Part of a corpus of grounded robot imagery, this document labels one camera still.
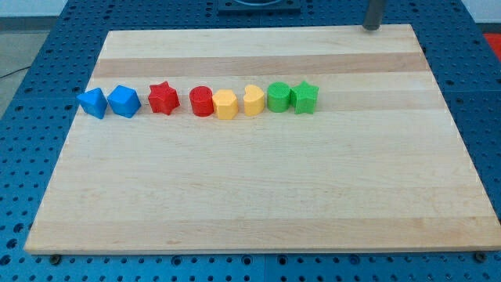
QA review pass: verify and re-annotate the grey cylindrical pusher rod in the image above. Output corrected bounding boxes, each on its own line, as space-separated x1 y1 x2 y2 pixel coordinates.
362 0 387 31

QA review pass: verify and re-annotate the blue triangle block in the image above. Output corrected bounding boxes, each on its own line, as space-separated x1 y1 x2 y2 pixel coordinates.
77 88 108 119

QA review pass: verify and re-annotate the green star block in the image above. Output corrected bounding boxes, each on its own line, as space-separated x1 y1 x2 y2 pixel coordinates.
290 81 319 114

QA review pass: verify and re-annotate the red star block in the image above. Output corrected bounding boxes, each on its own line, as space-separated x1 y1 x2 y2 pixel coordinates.
148 81 180 115

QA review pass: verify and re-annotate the green cylinder block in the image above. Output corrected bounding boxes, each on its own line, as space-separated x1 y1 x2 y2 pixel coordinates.
267 81 290 113

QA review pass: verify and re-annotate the red object at right edge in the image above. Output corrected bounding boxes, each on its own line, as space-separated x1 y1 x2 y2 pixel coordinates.
483 33 501 60

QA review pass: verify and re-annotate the yellow heart block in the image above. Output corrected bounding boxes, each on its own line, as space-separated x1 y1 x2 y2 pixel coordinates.
243 85 265 116

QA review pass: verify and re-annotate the wooden board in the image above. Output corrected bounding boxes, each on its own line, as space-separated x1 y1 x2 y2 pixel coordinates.
24 24 500 255

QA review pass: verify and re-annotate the yellow hexagon block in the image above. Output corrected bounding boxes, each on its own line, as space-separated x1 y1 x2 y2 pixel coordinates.
212 89 239 120

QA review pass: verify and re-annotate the red cylinder block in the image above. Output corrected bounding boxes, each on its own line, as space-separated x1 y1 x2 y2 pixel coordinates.
189 86 214 117

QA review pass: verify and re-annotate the blue cube block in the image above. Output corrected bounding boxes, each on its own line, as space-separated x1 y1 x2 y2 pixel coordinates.
107 85 142 118

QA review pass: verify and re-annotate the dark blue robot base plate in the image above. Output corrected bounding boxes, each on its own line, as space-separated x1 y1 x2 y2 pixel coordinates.
215 0 301 14

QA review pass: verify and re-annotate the black cable on floor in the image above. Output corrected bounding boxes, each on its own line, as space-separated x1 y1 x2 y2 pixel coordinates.
0 65 31 80

